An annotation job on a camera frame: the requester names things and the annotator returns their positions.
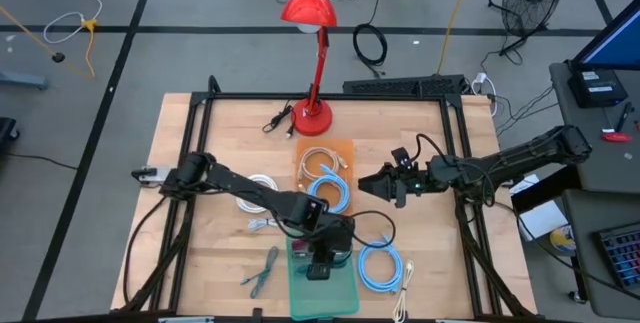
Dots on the orange translucent plastic bin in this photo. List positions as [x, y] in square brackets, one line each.
[315, 163]

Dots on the grey floor leg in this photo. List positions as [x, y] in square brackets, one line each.
[22, 80]

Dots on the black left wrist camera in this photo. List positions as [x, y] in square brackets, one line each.
[318, 271]

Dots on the computer monitor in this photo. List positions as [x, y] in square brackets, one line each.
[617, 43]

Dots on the grey metal clamp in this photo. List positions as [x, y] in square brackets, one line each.
[150, 174]

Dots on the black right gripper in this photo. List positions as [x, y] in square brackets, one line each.
[425, 180]

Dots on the white box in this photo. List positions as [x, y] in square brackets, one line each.
[542, 218]

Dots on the small red object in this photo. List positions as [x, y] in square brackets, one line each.
[617, 137]

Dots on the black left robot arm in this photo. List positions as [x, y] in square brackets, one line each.
[250, 190]

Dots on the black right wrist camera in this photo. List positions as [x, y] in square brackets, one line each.
[403, 158]

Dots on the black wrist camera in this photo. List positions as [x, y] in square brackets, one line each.
[318, 271]
[403, 158]

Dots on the red desk lamp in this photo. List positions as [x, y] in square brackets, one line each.
[310, 8]

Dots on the black keyboard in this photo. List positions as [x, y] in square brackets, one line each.
[622, 255]

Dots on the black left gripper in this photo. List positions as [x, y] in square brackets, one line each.
[335, 238]

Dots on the black box device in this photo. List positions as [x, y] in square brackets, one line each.
[597, 88]

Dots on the black pen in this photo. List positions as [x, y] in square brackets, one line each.
[623, 117]

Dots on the black caster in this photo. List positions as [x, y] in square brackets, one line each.
[7, 130]

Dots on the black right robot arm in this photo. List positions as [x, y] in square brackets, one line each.
[525, 155]

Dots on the round yellow blue object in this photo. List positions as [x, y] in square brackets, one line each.
[562, 239]

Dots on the black power strip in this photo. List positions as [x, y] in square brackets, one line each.
[400, 85]

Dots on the green translucent plastic bin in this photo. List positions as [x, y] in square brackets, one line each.
[325, 303]

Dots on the black aluminium table frame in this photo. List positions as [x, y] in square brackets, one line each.
[452, 100]

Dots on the grey side desk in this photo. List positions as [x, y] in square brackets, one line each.
[600, 178]

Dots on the black round floor plug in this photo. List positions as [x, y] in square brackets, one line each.
[58, 57]

